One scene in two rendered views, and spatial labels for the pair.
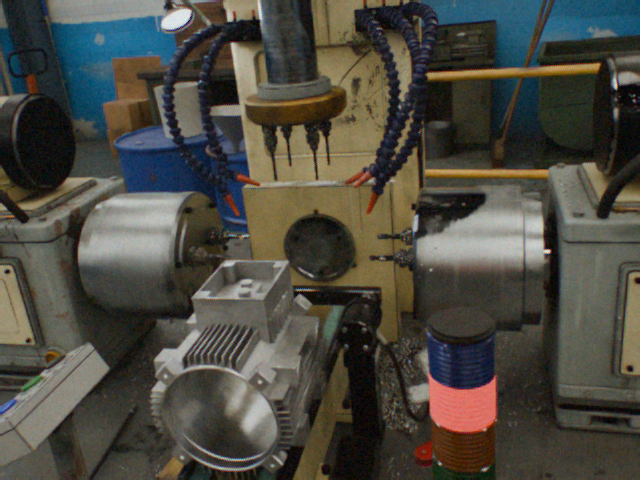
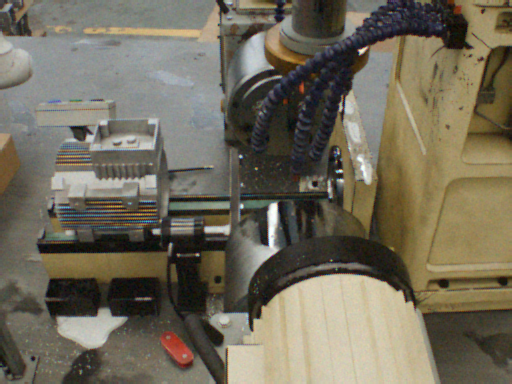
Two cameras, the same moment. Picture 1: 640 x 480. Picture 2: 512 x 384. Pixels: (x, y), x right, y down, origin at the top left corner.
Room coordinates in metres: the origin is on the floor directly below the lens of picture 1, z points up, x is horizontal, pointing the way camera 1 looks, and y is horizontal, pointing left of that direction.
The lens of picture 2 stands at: (0.76, -0.86, 1.81)
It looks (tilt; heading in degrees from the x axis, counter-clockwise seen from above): 41 degrees down; 73
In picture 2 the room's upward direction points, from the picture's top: straight up
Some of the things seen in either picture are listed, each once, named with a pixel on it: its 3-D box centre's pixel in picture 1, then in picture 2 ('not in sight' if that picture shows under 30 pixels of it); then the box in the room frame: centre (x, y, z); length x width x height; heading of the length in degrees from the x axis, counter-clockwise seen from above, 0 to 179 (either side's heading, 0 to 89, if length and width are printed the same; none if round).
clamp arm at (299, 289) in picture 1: (307, 295); (234, 192); (0.99, 0.02, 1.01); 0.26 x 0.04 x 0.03; 74
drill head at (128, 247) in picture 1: (136, 255); (279, 80); (1.20, 0.35, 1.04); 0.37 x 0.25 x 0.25; 74
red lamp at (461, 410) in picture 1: (462, 392); not in sight; (0.50, -0.12, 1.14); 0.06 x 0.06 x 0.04
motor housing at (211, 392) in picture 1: (245, 375); (114, 186); (0.77, 0.11, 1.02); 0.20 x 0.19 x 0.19; 164
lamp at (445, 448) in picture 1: (462, 431); not in sight; (0.50, -0.12, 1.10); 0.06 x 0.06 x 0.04
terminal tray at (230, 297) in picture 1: (246, 301); (127, 148); (0.81, 0.10, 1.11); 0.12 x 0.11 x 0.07; 164
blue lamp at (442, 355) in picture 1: (461, 350); not in sight; (0.50, -0.12, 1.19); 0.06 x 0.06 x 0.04
